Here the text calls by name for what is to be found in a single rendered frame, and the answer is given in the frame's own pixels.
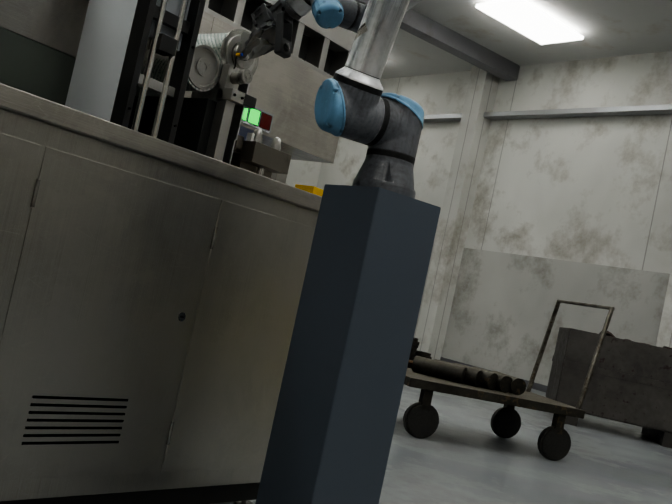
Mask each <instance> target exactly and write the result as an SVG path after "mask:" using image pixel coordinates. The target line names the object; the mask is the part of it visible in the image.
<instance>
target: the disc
mask: <svg viewBox="0 0 672 504"><path fill-rule="evenodd" d="M243 32H247V33H249V32H248V31H246V30H244V29H234V30H232V31H230V32H229V33H228V34H227V35H226V36H225V38H224V40H223V42H222V45H221V51H220V58H221V64H222V67H223V64H227V62H226V48H227V45H228V42H229V41H230V39H231V38H232V37H234V36H236V35H241V34H242V33H243ZM249 34H250V33H249ZM258 60H259V57H257V58H256V60H255V65H254V67H253V69H252V71H251V72H252V76H253V75H254V73H255V71H256V69H257V66H258Z"/></svg>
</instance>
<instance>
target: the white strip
mask: <svg viewBox="0 0 672 504"><path fill-rule="evenodd" d="M137 1H138V0H89V4H88V8H87V13H86V17H85V21H84V26H83V30H82V34H81V39H80V43H79V47H78V51H77V56H76V60H75V64H74V69H73V73H72V77H71V82H70V86H69V90H68V94H67V99H66V103H65V106H67V107H70V108H73V109H75V110H78V111H81V112H84V113H87V114H89V115H92V116H95V117H98V118H101V119H104V120H106V121H109V122H110V119H111V114H112V110H113V106H114V101H115V97H116V93H117V88H118V84H119V80H120V75H121V71H122V67H123V62H124V58H125V54H126V49H127V45H128V40H129V36H130V32H131V27H132V23H133V19H134V14H135V10H136V6H137Z"/></svg>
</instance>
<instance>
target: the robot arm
mask: <svg viewBox="0 0 672 504"><path fill-rule="evenodd" d="M420 1H422V0H369V1H368V3H367V4H366V5H364V4H362V3H359V2H357V1H354V0H279V1H277V2H276V3H275V4H274V5H272V4H271V3H269V4H271V5H269V4H265V3H263V4H262V5H261V6H260V7H258V8H257V9H256V10H255V11H254V12H253V13H252V14H251V17H252V22H253V25H254V26H255V27H257V29H254V30H253V31H252V33H250V34H249V33H247V32H243V33H242V34H241V45H242V47H241V49H240V51H239V53H243V56H238V58H239V59H240V58H245V57H246V55H248V56H249V59H248V60H251V59H254V58H257V57H260V56H262V55H265V54H267V53H269V52H271V51H273V50H274V53H275V54H277V55H279V56H280V57H282V58H284V59H285V58H289V57H290V56H291V44H292V29H293V18H294V19H295V20H300V19H301V18H302V17H303V16H305V15H306V14H308V13H309V12H310V11H311V10H312V13H313V16H314V18H315V20H316V22H317V24H318V25H319V26H320V27H322V28H325V29H328V28H331V29H332V28H335V27H337V26H339V27H342V28H344V29H347V30H350V31H352V32H355V33H357V34H356V37H355V40H354V42H353V45H352V48H351V51H350V53H349V56H348V59H347V61H346V64H345V66H344V67H343V68H341V69H339V70H337V71H336V72H335V75H334V77H333V78H330V79H326V80H325V81H323V83H322V85H321V86H320V87H319V89H318V92H317V95H316V100H315V109H314V111H315V119H316V122H317V124H318V126H319V127H320V128H321V129H322V130H323V131H326V132H328V133H331V134H333V135H334V136H337V137H338V136H340V137H343V138H346V139H349V140H352V141H355V142H358V143H361V144H365V145H368V149H367V153H366V158H365V161H364V162H363V164H362V166H361V168H360V169H359V171H358V173H357V175H356V177H355V178H354V180H353V183H352V186H367V187H380V188H383V189H386V190H389V191H392V192H395V193H398V194H402V195H405V196H408V197H411V198H414V199H415V195H416V192H415V190H414V173H413V169H414V163H415V159H416V154H417V150H418V145H419V140H420V135H421V131H422V129H423V120H424V111H423V108H422V107H421V106H420V105H419V104H418V103H417V102H415V101H414V100H412V99H410V98H408V97H405V96H402V95H397V94H395V93H382V92H383V87H382V85H381V83H380V79H381V76H382V73H383V71H384V68H385V65H386V63H387V60H388V57H389V55H390V52H391V49H392V47H393V44H394V41H395V39H396V36H397V34H398V31H399V28H400V26H401V23H402V20H403V18H404V15H405V12H406V11H408V10H409V9H411V8H412V7H413V6H415V5H416V4H418V3H419V2H420ZM267 7H268V8H267ZM269 8H270V9H269ZM260 38H261V39H260ZM251 50H252V52H251ZM250 52H251V53H250ZM248 53H250V54H248Z"/></svg>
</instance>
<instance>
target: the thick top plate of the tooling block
mask: <svg viewBox="0 0 672 504"><path fill-rule="evenodd" d="M231 160H235V161H242V162H245V163H247V164H250V165H253V166H256V167H258V166H260V167H264V168H265V169H264V170H267V171H270V172H272V173H278V174H288V170H289V165H290V161H291V155H289V154H287V153H284V152H282V151H279V150H277V149H274V148H272V147H269V146H267V145H264V144H262V143H259V142H257V141H245V140H244V141H243V146H242V150H241V154H240V153H233V155H232V159H231Z"/></svg>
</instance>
